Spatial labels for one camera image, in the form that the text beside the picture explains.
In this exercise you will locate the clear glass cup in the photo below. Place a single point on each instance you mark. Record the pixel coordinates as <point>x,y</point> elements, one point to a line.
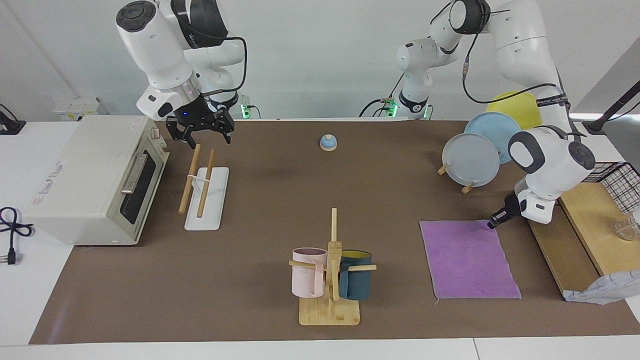
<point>625,230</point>

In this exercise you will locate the yellow plate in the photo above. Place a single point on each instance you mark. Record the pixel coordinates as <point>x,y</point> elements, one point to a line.
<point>517,107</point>

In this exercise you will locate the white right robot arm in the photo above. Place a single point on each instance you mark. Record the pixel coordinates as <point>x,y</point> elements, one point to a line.
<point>155,50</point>

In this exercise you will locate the wooden mug tree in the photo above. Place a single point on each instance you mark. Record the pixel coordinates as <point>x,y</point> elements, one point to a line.
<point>332,310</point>

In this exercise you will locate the light blue plate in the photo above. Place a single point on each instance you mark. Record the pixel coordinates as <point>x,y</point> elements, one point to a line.
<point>492,127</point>

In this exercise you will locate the dark teal mug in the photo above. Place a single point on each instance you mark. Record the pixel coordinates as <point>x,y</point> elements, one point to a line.
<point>357,282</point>

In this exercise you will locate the white box device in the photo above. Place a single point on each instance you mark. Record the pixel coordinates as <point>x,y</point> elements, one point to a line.
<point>77,107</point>

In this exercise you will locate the pink mug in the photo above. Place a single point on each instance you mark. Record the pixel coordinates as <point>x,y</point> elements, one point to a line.
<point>306,277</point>

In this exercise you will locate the blue service bell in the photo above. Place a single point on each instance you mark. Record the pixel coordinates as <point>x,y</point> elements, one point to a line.
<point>328,143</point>

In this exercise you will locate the black camera stand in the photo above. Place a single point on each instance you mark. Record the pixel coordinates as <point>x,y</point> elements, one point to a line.
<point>597,124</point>

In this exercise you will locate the wooden plate rack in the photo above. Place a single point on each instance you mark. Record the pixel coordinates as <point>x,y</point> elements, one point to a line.
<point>467,189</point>

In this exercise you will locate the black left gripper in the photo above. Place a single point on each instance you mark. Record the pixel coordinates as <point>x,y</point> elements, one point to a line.
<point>511,210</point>

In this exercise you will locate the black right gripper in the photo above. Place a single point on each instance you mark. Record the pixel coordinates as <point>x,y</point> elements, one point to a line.
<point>195,112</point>

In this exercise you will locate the brown table mat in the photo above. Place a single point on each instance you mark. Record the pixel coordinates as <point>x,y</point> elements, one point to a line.
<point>280,200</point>

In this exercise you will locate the black clamp mount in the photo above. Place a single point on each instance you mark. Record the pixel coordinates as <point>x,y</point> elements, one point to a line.
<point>10,126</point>

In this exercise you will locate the wooden shelf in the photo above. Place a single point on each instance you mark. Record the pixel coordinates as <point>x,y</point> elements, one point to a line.
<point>585,235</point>

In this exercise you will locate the purple and grey towel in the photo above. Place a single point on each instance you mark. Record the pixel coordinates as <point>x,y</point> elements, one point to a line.
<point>467,260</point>

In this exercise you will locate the white towel rack wooden bars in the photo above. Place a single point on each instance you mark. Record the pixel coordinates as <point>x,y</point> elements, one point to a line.
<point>207,200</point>

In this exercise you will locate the beige toaster oven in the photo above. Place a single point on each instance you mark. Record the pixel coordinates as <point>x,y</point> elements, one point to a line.
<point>85,175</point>

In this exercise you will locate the grey plate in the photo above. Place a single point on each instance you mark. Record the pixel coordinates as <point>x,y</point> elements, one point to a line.
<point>470,162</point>

